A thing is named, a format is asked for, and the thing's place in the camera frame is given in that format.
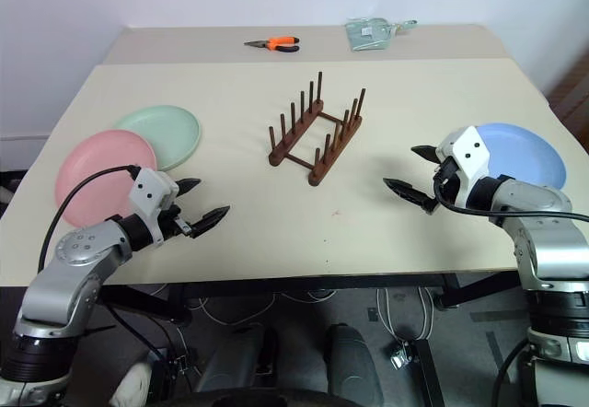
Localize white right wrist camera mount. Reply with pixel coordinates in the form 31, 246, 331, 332
435, 125, 491, 209

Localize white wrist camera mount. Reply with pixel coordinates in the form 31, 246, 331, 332
127, 167, 180, 247
435, 125, 491, 209

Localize orange handled pliers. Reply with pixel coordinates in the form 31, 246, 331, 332
243, 35, 302, 54

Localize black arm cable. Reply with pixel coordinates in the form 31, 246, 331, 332
38, 164, 142, 273
432, 180, 589, 224

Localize white floor cable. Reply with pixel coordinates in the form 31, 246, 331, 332
151, 286, 337, 328
375, 285, 437, 340

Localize light green plate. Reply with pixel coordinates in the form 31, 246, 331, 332
111, 104, 203, 173

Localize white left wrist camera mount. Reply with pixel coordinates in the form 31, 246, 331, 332
127, 167, 180, 247

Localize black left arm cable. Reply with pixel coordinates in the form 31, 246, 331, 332
38, 164, 142, 273

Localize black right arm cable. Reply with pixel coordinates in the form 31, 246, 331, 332
432, 180, 589, 224

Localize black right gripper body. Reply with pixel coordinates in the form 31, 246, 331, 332
430, 156, 462, 211

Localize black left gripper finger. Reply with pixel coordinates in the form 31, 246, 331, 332
190, 204, 231, 239
176, 177, 202, 196

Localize pink red plate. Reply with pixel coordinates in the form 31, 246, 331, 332
53, 129, 159, 229

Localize brown wooden dish rack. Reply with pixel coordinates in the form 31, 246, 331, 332
267, 70, 368, 187

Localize dark rounded shape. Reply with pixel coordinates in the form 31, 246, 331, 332
325, 322, 386, 407

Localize white rounded shape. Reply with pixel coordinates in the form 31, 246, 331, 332
111, 362, 154, 407

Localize light blue plate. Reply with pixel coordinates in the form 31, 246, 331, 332
476, 122, 568, 192

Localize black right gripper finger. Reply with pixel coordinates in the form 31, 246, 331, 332
410, 145, 444, 166
382, 177, 439, 216

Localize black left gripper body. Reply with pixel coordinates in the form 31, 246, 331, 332
158, 193, 195, 242

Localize black metal table frame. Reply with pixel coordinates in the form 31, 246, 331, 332
91, 272, 524, 407

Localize small grey plug connector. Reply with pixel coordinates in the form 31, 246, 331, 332
389, 341, 414, 372

